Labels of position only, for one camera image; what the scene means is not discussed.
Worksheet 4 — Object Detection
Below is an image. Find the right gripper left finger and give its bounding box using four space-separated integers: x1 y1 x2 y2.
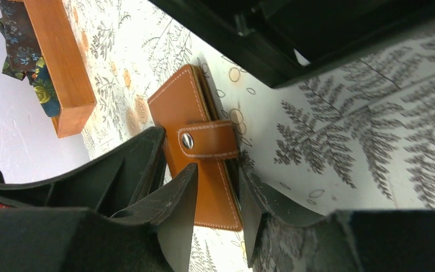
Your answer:
111 163 198 271

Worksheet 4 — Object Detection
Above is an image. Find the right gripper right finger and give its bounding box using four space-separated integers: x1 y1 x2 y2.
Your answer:
239 167 336 271

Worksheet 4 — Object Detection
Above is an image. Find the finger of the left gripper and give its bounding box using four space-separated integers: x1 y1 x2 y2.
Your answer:
0 127 166 217

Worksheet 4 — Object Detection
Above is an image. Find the brown leather card holder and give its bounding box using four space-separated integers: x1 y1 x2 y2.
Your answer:
147 64 242 231

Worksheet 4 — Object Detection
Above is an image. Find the black card box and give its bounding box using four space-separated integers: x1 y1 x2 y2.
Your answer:
154 1 435 88

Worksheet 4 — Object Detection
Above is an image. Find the floral patterned table mat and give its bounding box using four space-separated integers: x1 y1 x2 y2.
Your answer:
61 0 435 272

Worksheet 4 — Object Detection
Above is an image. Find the orange wooden compartment tray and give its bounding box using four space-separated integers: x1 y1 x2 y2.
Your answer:
22 0 96 138

